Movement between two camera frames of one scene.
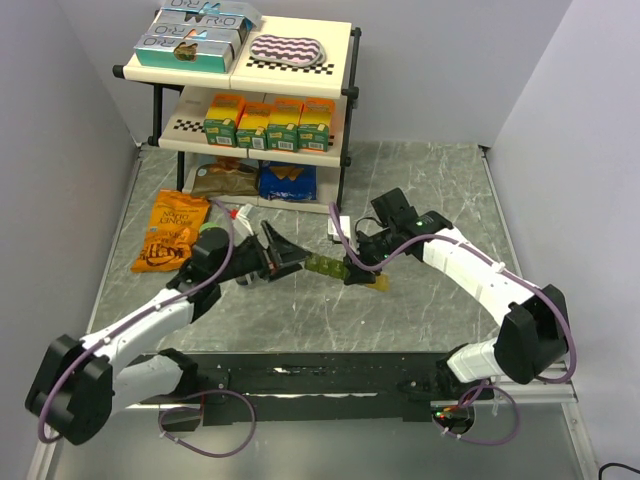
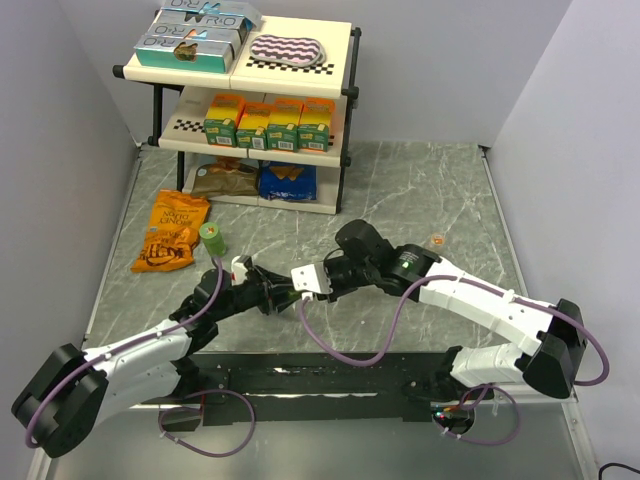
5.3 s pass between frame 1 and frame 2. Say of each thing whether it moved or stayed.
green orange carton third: stayed
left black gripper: moved
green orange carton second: stayed
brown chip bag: stayed
